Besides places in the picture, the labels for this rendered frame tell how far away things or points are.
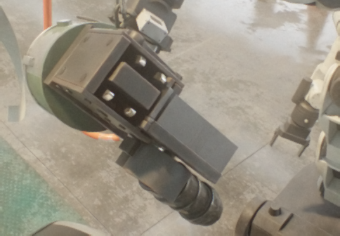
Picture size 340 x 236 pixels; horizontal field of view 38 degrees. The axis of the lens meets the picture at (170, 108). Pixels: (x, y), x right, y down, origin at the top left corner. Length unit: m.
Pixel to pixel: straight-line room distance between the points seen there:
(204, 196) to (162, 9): 0.35
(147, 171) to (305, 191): 1.68
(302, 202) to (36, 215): 1.16
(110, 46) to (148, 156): 0.14
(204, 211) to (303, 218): 1.43
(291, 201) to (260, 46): 1.51
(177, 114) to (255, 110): 2.30
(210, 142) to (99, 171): 1.92
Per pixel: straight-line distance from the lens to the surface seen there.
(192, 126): 0.55
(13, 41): 1.05
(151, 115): 0.52
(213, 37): 3.45
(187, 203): 0.66
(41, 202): 2.37
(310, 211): 2.13
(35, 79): 0.68
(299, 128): 1.77
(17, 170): 2.55
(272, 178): 2.46
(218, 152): 0.58
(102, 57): 0.51
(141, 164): 0.56
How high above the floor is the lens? 1.77
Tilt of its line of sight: 39 degrees down
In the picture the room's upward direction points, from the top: straight up
